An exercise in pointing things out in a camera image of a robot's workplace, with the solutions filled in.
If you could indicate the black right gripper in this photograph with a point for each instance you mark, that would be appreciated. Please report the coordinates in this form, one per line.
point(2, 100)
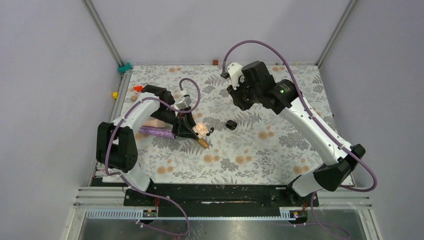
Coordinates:
point(235, 95)

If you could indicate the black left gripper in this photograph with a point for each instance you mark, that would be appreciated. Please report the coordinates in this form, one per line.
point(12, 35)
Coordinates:
point(184, 130)

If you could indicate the cream earbud charging case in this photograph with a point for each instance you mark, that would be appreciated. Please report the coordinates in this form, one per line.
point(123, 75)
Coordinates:
point(200, 130)

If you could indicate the black earbud charging case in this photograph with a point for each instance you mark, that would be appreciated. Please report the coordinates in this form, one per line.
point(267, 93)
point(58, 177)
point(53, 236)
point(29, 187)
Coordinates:
point(231, 125)

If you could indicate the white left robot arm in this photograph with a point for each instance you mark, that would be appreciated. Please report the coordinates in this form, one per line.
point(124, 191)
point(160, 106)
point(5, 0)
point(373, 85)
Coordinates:
point(116, 146)

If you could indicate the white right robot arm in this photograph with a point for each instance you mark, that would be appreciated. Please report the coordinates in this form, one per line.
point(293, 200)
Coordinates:
point(253, 84)

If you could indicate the gold microphone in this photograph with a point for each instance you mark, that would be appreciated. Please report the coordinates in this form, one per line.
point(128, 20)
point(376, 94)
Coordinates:
point(203, 143)

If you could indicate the purple glitter microphone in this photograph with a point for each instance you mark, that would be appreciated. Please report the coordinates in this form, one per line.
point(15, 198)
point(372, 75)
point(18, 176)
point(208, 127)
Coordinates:
point(158, 132)

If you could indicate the pink microphone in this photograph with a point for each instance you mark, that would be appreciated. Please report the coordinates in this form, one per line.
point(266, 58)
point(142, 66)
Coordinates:
point(154, 123)

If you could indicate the red triangular block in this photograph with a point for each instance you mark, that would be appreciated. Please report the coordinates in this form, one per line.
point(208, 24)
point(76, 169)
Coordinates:
point(138, 88)

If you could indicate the teal curved block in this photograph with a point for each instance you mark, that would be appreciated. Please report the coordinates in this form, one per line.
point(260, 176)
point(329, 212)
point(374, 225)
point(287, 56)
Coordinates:
point(124, 68)

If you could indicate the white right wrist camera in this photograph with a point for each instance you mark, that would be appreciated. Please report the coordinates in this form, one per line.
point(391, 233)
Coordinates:
point(235, 74)

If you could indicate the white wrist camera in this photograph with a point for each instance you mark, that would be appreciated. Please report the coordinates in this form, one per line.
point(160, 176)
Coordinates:
point(182, 102)
point(235, 74)

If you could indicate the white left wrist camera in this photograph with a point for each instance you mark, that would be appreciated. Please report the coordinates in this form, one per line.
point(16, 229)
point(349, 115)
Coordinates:
point(182, 102)

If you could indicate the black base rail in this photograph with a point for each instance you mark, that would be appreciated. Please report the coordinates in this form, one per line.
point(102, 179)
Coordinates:
point(216, 200)

